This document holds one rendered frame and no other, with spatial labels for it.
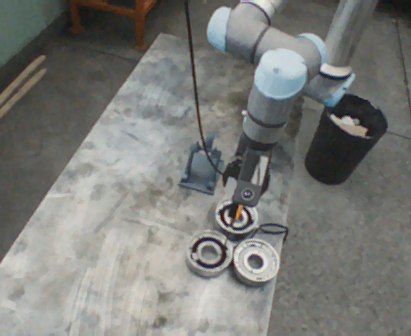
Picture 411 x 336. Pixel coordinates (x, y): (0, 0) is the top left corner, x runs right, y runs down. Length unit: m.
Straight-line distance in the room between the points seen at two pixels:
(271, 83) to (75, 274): 0.58
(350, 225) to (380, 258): 0.22
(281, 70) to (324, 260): 1.48
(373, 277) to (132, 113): 1.41
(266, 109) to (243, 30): 0.17
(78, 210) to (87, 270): 0.16
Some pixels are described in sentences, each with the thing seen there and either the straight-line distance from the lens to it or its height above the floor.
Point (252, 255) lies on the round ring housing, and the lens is 0.90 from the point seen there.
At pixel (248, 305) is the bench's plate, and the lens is 0.88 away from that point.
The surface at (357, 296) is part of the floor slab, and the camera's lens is 1.96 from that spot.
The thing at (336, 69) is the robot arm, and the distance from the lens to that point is 1.11.
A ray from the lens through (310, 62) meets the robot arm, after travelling 0.68.
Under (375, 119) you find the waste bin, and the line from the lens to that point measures 2.21.
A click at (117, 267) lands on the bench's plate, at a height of 0.80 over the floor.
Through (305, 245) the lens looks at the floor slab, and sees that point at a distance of 1.97.
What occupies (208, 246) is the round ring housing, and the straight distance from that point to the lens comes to 0.89.
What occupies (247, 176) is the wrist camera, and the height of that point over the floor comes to 1.08.
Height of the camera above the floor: 1.60
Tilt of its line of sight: 50 degrees down
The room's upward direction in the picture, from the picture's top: 11 degrees clockwise
